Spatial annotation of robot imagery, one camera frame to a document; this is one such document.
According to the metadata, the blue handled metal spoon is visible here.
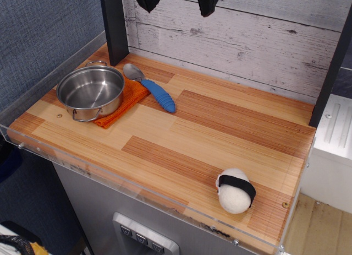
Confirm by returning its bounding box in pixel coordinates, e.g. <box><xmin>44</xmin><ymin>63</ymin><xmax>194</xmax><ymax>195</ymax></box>
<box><xmin>123</xmin><ymin>63</ymin><xmax>176</xmax><ymax>113</ymax></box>

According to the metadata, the black vertical post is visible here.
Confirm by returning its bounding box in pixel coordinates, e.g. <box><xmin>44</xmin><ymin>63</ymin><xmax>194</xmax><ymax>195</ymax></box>
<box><xmin>100</xmin><ymin>0</ymin><xmax>129</xmax><ymax>66</ymax></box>
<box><xmin>309</xmin><ymin>8</ymin><xmax>351</xmax><ymax>128</ymax></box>

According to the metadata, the plush sushi toy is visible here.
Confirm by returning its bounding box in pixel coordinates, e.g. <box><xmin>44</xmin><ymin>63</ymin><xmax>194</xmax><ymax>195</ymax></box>
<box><xmin>216</xmin><ymin>168</ymin><xmax>256</xmax><ymax>214</ymax></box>

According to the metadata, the stainless steel pot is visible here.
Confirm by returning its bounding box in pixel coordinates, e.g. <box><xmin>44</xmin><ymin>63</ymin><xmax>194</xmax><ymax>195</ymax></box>
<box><xmin>56</xmin><ymin>62</ymin><xmax>125</xmax><ymax>122</ymax></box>

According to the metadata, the white metal side shelf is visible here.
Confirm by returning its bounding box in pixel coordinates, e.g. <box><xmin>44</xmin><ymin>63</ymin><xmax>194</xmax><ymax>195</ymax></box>
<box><xmin>301</xmin><ymin>94</ymin><xmax>351</xmax><ymax>213</ymax></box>

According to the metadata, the black and yellow bag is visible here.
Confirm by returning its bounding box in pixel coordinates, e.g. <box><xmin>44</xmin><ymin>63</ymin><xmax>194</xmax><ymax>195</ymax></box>
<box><xmin>1</xmin><ymin>235</ymin><xmax>50</xmax><ymax>255</ymax></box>

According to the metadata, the black right vertical post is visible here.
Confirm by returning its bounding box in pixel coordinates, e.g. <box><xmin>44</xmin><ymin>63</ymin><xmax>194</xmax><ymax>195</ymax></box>
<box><xmin>309</xmin><ymin>8</ymin><xmax>351</xmax><ymax>128</ymax></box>

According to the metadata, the orange folded cloth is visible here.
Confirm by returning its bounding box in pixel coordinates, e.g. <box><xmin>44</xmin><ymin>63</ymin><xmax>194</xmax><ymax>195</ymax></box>
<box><xmin>93</xmin><ymin>78</ymin><xmax>150</xmax><ymax>129</ymax></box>

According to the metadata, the silver button control panel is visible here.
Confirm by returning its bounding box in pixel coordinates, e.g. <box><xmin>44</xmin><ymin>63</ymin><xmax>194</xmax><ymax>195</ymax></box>
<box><xmin>112</xmin><ymin>212</ymin><xmax>180</xmax><ymax>254</ymax></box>

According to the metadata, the black left vertical post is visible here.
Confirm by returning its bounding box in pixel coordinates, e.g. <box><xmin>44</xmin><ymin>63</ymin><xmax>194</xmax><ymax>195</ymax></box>
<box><xmin>100</xmin><ymin>0</ymin><xmax>129</xmax><ymax>66</ymax></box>

